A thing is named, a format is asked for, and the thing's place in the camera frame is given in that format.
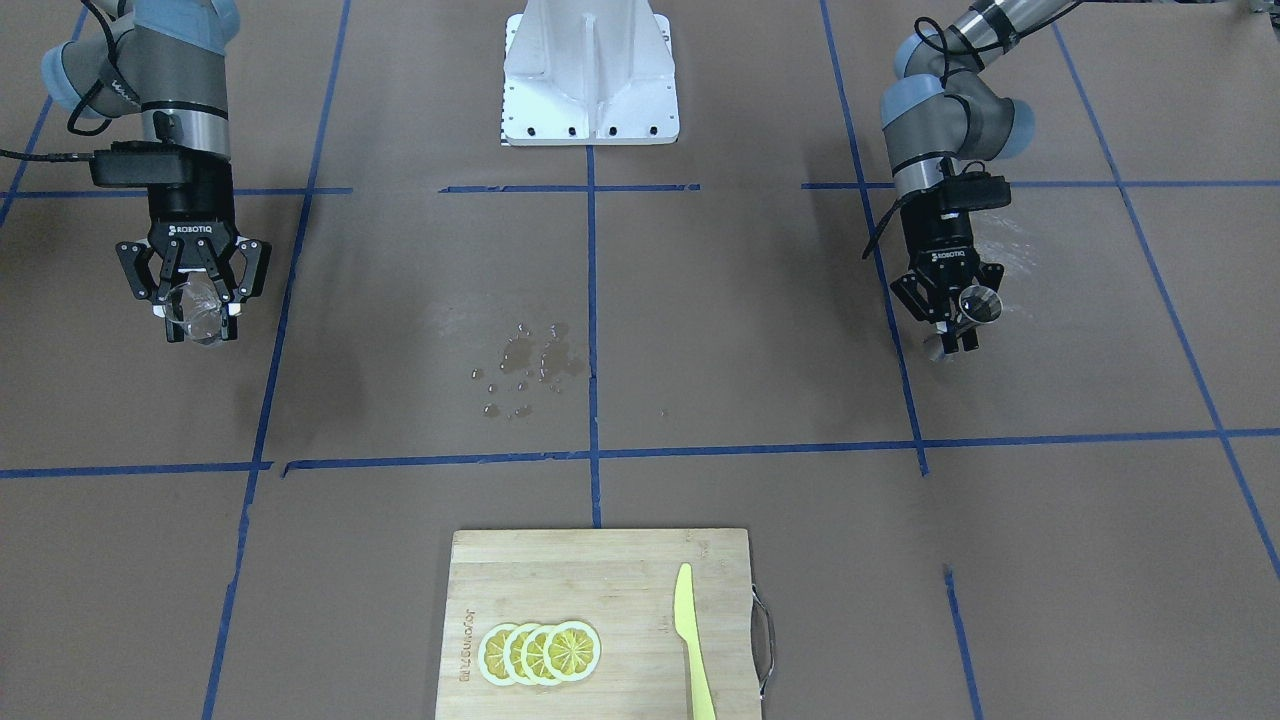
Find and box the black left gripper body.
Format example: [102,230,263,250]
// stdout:
[891,195,1004,323]

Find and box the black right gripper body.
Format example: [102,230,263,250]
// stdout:
[116,160,271,305]

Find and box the clear glass cup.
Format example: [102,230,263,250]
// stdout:
[163,274,227,347]

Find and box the steel double jigger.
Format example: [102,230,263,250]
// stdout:
[923,284,1004,363]

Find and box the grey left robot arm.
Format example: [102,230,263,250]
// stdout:
[867,1,1074,359]

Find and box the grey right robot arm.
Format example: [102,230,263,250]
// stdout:
[41,1,271,340]

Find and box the yellow plastic knife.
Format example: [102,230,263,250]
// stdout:
[673,562,717,719]

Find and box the bamboo cutting board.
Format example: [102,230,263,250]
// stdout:
[434,528,763,719]

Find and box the lemon slice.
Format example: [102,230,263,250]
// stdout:
[543,620,602,682]
[479,623,516,687]
[524,625,561,685]
[500,623,539,685]

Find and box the front lemon slice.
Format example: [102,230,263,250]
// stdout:
[543,620,602,682]

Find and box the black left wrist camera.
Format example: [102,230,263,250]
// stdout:
[936,170,1012,215]

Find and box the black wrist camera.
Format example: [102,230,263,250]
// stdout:
[936,170,1012,215]
[90,143,204,190]

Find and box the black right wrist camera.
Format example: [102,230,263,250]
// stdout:
[90,143,204,190]

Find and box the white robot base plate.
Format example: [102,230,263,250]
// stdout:
[500,1,681,147]

